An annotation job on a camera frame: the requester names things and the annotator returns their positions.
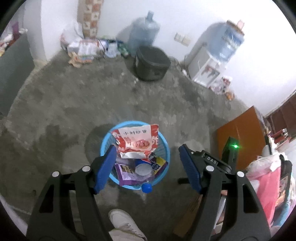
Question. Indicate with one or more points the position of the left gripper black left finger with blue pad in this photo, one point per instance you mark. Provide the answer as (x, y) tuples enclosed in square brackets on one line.
[(52, 217)]

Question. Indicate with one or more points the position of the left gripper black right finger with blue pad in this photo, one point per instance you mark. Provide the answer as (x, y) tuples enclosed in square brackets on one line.
[(229, 209)]

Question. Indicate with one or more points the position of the red white snack bag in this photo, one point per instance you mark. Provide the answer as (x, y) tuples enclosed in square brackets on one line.
[(136, 142)]

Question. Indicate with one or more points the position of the pink plastic bag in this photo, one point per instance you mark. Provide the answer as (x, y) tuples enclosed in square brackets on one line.
[(264, 176)]

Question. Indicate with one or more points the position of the orange wooden board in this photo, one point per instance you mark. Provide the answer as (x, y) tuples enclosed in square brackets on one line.
[(248, 129)]

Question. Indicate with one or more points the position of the white shoe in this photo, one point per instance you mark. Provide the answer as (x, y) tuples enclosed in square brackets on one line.
[(125, 227)]

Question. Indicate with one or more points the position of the clear bottle blue cap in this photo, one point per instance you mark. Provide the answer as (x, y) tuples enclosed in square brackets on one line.
[(145, 177)]

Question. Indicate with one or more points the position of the blue plastic waste basket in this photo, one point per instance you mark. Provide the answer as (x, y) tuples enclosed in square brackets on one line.
[(162, 151)]

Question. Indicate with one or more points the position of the purple snack wrapper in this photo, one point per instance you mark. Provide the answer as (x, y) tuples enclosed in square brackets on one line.
[(126, 175)]

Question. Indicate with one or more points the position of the white water dispenser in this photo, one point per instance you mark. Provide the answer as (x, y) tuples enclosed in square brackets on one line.
[(204, 69)]

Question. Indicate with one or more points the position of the black round pot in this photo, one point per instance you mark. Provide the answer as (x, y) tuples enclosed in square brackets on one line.
[(151, 63)]

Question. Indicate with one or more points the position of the blue water bottle on dispenser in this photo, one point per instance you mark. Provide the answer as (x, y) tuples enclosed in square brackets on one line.
[(225, 41)]

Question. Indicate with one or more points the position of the empty blue water jug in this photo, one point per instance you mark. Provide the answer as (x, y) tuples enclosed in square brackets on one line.
[(143, 33)]

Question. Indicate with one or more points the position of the dark grey cabinet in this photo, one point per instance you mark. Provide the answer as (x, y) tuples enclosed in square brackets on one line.
[(16, 65)]

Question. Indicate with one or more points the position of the pile of papers and boxes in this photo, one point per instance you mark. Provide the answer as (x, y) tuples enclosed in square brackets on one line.
[(84, 51)]

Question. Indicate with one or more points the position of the white plastic bag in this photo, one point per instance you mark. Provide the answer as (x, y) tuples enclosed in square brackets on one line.
[(71, 33)]

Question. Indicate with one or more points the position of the stack of patterned tiles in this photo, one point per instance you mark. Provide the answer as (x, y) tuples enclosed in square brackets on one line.
[(89, 12)]

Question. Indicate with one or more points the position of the wall power socket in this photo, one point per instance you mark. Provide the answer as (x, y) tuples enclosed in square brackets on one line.
[(184, 40)]

